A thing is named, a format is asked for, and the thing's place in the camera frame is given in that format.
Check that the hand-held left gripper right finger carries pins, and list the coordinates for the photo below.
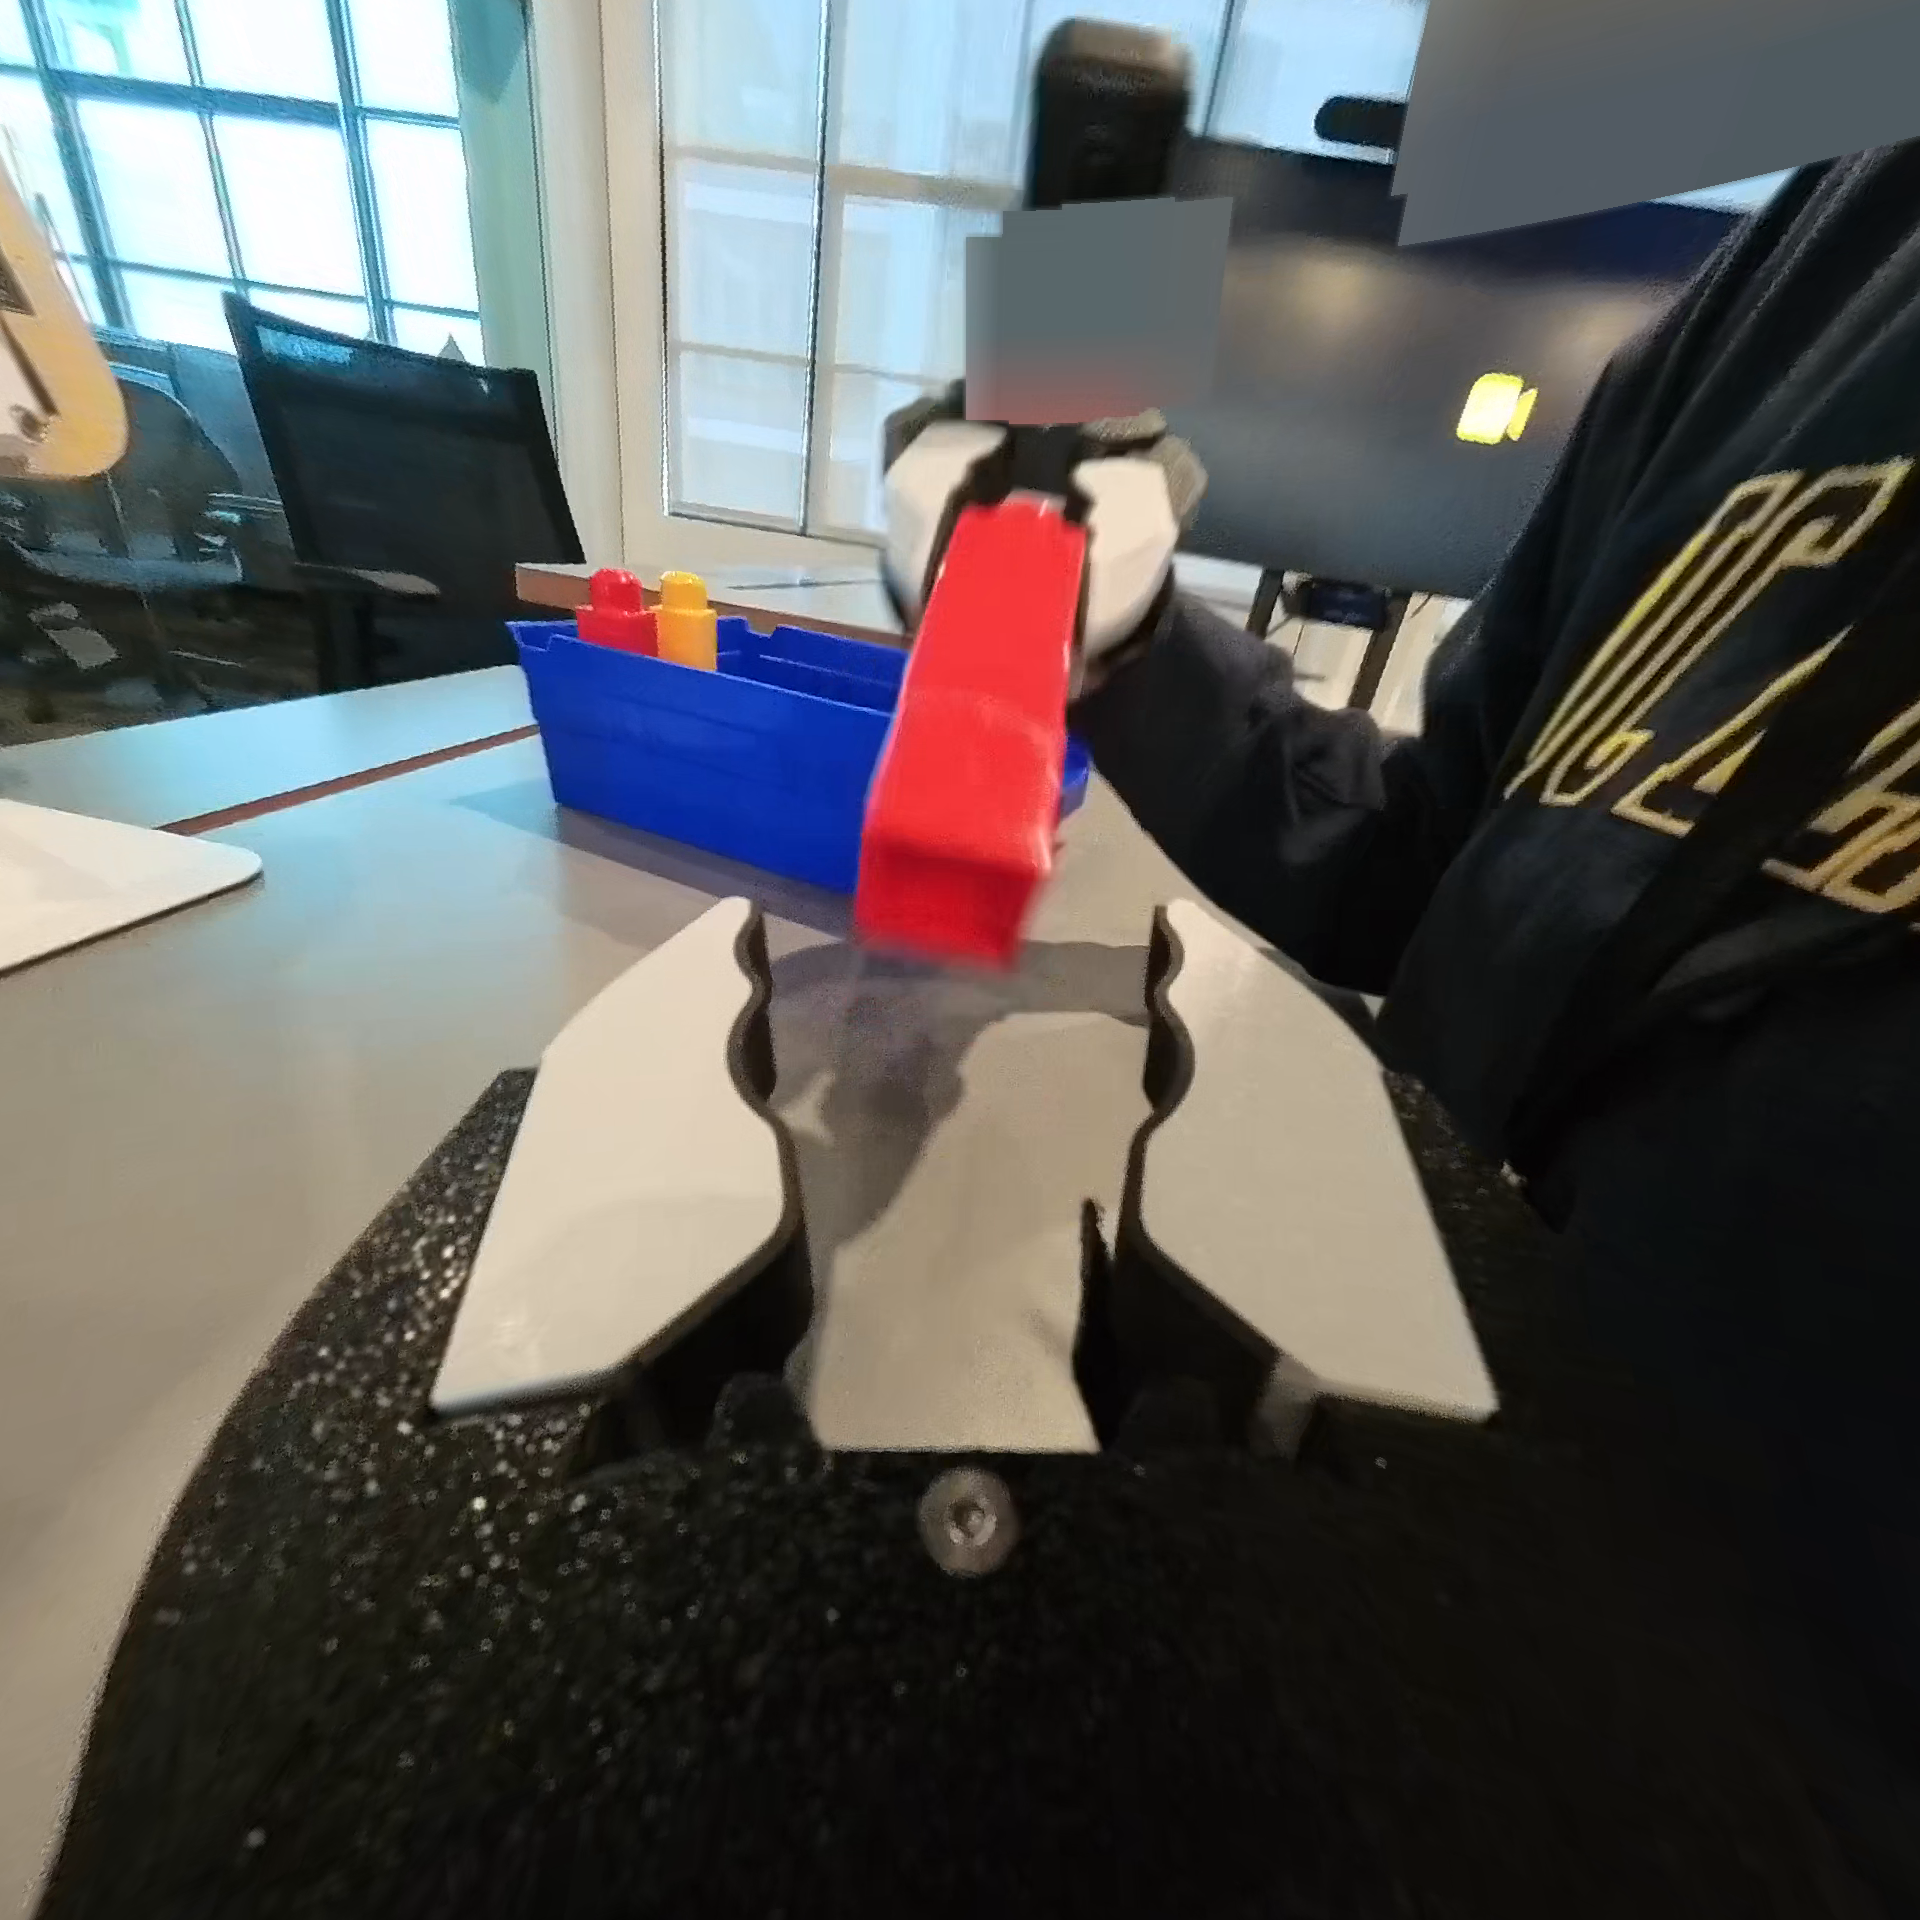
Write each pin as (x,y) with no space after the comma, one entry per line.
(1306,1184)

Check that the red mega block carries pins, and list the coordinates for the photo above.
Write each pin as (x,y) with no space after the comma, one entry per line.
(1003,616)
(616,609)
(945,839)

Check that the white flat pad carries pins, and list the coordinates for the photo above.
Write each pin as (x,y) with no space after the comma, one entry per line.
(106,885)

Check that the yellow wooden object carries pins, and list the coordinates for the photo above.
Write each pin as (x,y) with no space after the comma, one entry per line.
(60,360)

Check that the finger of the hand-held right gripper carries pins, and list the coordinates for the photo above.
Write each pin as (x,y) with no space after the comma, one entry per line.
(922,510)
(1128,547)

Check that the person in dark sweatshirt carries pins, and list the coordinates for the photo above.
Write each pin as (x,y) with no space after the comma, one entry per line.
(1723,1051)

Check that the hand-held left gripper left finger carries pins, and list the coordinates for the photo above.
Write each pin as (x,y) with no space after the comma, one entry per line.
(628,1172)

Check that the wood-edged table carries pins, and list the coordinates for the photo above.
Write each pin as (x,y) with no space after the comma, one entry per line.
(809,588)

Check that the blue plastic bin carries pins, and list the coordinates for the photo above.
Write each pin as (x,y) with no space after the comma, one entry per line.
(704,764)

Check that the large dark screen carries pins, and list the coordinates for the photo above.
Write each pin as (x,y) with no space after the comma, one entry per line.
(1349,389)

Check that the person's right forearm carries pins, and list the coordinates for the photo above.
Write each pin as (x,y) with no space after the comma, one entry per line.
(1276,781)

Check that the grid pane window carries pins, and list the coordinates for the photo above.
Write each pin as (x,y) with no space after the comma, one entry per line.
(225,150)

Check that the black mesh office chair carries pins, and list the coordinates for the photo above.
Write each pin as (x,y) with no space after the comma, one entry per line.
(404,451)

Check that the tall white frame window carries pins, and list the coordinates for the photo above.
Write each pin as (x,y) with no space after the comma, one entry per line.
(779,301)

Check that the yellow mega block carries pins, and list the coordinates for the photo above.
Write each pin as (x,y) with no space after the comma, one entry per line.
(686,622)

